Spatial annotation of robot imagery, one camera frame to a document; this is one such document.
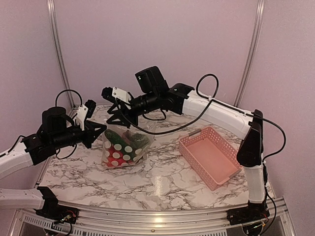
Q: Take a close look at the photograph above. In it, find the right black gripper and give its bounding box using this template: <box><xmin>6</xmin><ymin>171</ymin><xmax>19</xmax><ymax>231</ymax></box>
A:
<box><xmin>106</xmin><ymin>90</ymin><xmax>159</xmax><ymax>127</ymax></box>

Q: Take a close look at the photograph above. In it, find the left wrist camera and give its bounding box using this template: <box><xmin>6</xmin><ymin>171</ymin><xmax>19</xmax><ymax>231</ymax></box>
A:
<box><xmin>74</xmin><ymin>99</ymin><xmax>96</xmax><ymax>131</ymax></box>

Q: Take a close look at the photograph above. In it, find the right aluminium frame post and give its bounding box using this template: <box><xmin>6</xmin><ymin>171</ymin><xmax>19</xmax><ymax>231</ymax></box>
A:
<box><xmin>234</xmin><ymin>0</ymin><xmax>265</xmax><ymax>107</ymax></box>

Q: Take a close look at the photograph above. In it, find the aluminium frame post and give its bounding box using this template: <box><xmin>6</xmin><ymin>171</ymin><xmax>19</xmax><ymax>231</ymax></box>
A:
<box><xmin>234</xmin><ymin>0</ymin><xmax>265</xmax><ymax>107</ymax></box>
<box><xmin>46</xmin><ymin>0</ymin><xmax>76</xmax><ymax>109</ymax></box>

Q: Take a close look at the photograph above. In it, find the dark green cucumber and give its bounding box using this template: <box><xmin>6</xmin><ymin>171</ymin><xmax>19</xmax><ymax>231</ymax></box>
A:
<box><xmin>103</xmin><ymin>129</ymin><xmax>136</xmax><ymax>163</ymax></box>

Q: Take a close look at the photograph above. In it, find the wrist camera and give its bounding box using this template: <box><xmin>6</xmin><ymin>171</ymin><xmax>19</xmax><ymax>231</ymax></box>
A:
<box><xmin>101</xmin><ymin>87</ymin><xmax>132</xmax><ymax>104</ymax></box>
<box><xmin>74</xmin><ymin>99</ymin><xmax>96</xmax><ymax>131</ymax></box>

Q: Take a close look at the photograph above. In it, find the clear zip top bag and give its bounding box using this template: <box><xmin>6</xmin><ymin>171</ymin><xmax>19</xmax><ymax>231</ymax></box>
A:
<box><xmin>101</xmin><ymin>119</ymin><xmax>155</xmax><ymax>169</ymax></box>

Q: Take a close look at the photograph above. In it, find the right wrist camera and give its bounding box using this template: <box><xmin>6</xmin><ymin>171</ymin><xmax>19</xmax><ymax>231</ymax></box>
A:
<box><xmin>101</xmin><ymin>87</ymin><xmax>132</xmax><ymax>104</ymax></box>

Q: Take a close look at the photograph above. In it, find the front aluminium rail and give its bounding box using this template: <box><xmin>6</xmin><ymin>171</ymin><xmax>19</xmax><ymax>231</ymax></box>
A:
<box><xmin>14</xmin><ymin>194</ymin><xmax>296</xmax><ymax>236</ymax></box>

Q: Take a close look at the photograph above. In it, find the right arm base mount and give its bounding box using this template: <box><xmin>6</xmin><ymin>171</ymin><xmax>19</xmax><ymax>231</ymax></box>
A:
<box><xmin>227</xmin><ymin>200</ymin><xmax>270</xmax><ymax>225</ymax></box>

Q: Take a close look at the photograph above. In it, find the bunch of red strawberries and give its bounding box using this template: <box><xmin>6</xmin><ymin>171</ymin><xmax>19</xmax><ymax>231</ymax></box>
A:
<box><xmin>122</xmin><ymin>130</ymin><xmax>132</xmax><ymax>143</ymax></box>

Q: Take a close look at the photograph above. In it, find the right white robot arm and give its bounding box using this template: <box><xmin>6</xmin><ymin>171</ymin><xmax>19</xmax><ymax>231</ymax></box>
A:
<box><xmin>101</xmin><ymin>66</ymin><xmax>266</xmax><ymax>220</ymax></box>

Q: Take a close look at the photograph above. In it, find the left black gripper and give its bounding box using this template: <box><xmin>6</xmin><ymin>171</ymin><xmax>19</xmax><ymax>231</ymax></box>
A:
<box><xmin>51</xmin><ymin>121</ymin><xmax>106</xmax><ymax>150</ymax></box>

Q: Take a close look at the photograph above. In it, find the pink plastic basket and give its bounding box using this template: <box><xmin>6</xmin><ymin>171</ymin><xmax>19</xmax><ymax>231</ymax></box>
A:
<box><xmin>179</xmin><ymin>126</ymin><xmax>242</xmax><ymax>191</ymax></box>

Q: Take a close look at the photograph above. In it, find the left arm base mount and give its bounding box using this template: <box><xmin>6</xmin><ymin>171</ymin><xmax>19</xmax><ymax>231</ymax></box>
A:
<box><xmin>35</xmin><ymin>186</ymin><xmax>79</xmax><ymax>224</ymax></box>

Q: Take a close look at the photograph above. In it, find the left aluminium frame post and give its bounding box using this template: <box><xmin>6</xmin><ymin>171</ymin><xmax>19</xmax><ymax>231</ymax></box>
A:
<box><xmin>46</xmin><ymin>0</ymin><xmax>76</xmax><ymax>109</ymax></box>

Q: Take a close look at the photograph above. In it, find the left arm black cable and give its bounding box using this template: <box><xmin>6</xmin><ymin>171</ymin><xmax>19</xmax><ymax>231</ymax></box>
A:
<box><xmin>54</xmin><ymin>89</ymin><xmax>83</xmax><ymax>159</ymax></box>

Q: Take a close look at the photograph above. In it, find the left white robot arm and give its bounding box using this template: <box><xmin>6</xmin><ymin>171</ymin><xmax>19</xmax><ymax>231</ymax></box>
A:
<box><xmin>0</xmin><ymin>105</ymin><xmax>107</xmax><ymax>219</ymax></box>

